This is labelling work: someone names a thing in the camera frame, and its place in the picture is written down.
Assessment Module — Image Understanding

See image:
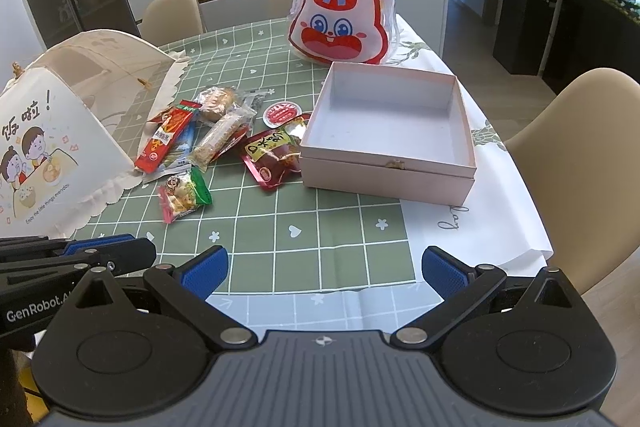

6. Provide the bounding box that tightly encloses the green cartoon ball snack packet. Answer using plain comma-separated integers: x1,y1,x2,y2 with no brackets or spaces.
158,167,213,225

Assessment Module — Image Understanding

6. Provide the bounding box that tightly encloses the red long snack packet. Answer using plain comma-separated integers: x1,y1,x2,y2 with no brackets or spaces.
134,100,201,173

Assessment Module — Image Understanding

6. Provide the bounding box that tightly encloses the round bread clear wrapper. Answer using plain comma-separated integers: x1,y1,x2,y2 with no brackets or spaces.
195,86,238,124

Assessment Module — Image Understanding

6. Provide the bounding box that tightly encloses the blue snack packet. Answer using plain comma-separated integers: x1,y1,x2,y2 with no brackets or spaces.
142,121,198,183

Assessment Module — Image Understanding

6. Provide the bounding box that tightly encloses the green grid tablecloth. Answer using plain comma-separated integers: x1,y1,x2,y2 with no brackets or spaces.
74,13,554,338

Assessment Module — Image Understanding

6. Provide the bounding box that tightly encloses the white cartoon food cover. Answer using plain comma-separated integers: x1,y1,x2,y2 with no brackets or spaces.
1,29,189,237

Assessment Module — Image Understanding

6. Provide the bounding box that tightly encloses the sesame bar clear wrapper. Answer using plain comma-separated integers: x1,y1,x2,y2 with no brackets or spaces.
190,106,255,171

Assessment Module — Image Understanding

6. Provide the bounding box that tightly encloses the dark red jujube packet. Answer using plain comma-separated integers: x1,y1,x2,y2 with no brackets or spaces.
240,113,311,191

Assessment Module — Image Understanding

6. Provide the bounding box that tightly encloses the pink open gift box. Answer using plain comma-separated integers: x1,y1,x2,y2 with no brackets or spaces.
299,62,476,206

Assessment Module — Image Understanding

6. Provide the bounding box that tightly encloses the beige chair right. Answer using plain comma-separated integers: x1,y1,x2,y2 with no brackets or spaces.
504,68,639,293

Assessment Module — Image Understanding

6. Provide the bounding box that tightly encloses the round red lid cup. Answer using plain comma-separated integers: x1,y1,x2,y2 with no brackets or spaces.
262,101,302,128

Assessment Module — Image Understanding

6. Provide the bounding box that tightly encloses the beige chair far left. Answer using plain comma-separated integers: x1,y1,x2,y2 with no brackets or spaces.
140,0,205,46

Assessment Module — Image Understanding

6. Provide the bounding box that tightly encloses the black fish tank cabinet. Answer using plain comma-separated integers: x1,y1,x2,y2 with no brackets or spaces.
492,0,639,93

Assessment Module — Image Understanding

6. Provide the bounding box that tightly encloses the red rabbit face bag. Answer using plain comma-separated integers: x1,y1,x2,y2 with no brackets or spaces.
286,0,399,65

